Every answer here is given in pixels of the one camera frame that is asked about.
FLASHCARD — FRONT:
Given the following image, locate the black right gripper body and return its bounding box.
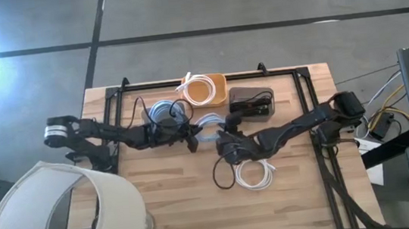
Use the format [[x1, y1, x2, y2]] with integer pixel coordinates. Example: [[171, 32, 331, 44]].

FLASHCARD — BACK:
[[214, 127, 264, 167]]

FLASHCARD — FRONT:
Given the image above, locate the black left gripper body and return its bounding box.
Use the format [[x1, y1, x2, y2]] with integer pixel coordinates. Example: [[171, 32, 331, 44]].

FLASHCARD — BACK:
[[145, 114, 192, 149]]

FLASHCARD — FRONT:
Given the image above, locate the light blue USB cable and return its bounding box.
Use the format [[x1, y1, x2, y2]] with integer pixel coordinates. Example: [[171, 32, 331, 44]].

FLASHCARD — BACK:
[[193, 111, 228, 143], [148, 98, 187, 125]]

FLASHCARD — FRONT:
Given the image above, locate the black USB cable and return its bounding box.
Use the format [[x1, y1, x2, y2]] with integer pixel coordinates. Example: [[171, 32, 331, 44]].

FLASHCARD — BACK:
[[228, 89, 276, 119]]

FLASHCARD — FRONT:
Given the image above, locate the white usb cable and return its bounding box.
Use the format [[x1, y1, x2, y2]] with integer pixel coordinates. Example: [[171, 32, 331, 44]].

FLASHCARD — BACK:
[[173, 69, 219, 109], [233, 156, 279, 193]]

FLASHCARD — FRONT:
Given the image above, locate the yellow plastic bin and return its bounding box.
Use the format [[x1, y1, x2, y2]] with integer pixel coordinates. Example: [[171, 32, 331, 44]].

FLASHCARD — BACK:
[[180, 72, 230, 111]]

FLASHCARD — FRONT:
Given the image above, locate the white lampshade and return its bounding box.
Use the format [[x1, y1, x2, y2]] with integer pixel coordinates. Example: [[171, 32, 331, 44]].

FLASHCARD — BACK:
[[0, 149, 156, 229]]

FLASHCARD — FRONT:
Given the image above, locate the white paper sheet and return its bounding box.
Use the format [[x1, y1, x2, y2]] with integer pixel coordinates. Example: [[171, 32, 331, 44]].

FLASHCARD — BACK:
[[354, 134, 387, 189]]

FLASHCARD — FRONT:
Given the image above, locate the black power adapter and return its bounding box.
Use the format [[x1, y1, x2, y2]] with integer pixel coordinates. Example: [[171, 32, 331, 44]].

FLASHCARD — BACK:
[[367, 111, 397, 140]]

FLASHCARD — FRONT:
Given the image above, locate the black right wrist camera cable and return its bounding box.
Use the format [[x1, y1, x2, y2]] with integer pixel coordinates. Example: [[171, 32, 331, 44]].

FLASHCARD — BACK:
[[210, 152, 238, 191]]

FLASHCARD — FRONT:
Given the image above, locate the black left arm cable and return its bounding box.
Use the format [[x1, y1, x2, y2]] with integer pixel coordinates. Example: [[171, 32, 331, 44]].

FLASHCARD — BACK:
[[132, 90, 195, 132]]

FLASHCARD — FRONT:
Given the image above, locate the black aluminium station frame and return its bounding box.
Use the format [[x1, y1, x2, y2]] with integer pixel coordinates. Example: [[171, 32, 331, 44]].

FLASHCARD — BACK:
[[100, 54, 357, 229]]

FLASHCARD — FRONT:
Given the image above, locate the black sleeved cable bundle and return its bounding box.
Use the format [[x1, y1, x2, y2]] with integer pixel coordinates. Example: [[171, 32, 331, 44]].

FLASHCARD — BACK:
[[316, 139, 396, 229]]

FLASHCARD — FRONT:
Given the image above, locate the white floor cable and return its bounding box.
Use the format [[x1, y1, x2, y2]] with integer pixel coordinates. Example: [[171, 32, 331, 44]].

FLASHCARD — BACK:
[[356, 69, 406, 110]]

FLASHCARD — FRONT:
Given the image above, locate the yellow floor cable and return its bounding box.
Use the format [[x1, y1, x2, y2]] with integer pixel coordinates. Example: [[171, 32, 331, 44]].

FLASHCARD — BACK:
[[364, 83, 409, 133]]

